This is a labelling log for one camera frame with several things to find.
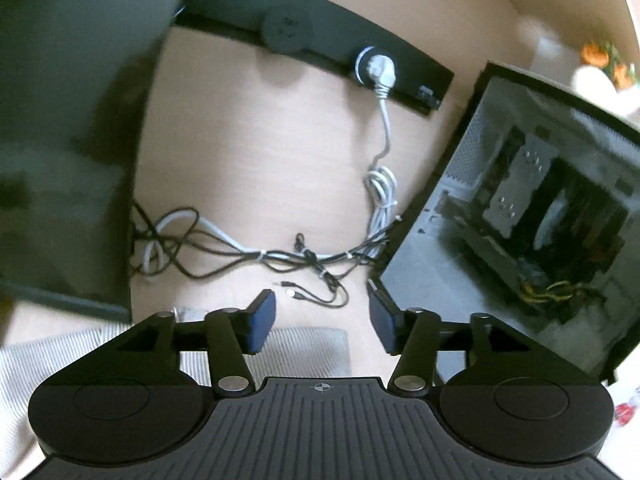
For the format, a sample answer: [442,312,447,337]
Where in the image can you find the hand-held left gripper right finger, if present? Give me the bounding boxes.
[368,289,576,395]

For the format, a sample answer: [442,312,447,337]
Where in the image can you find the white power plug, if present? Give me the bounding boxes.
[354,46,398,95]

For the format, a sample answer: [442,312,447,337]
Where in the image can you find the dark computer monitor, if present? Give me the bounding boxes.
[0,0,202,322]

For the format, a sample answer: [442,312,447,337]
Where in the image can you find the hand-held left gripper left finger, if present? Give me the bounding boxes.
[75,290,277,395]

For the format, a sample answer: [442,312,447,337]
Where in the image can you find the bundle of black cables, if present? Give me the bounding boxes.
[129,199,403,308]

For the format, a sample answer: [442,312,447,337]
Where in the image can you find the red and white object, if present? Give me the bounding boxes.
[614,391,640,428]

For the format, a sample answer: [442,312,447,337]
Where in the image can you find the black glass-sided computer case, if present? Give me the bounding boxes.
[366,60,640,387]

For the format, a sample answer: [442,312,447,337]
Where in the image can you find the grey white striped cloth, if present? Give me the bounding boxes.
[0,306,351,480]

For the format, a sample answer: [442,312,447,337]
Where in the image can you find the white vase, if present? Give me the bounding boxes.
[570,64,620,107]

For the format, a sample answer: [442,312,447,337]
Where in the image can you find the white power cable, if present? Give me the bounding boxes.
[142,87,401,272]

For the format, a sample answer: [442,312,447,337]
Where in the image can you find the orange flowers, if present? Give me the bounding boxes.
[580,37,639,90]

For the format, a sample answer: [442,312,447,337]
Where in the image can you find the black desk power panel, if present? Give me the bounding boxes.
[172,0,456,119]

